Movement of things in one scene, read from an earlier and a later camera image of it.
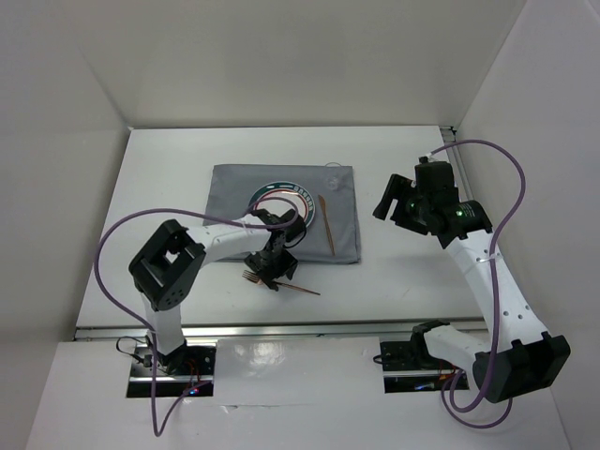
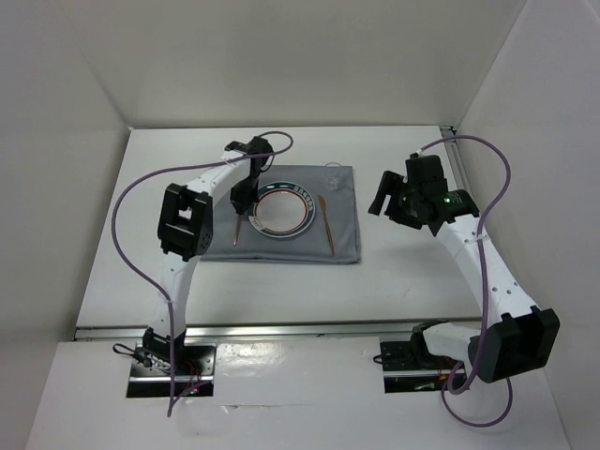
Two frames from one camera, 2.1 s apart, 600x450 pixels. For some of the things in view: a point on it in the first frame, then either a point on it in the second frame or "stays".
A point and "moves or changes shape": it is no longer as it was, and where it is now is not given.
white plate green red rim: x=292 y=190 stays
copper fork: x=255 y=278 moves or changes shape
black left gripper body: x=269 y=264 → x=244 y=192
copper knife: x=330 y=235 stays
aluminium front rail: x=271 y=330 stays
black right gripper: x=398 y=187 stays
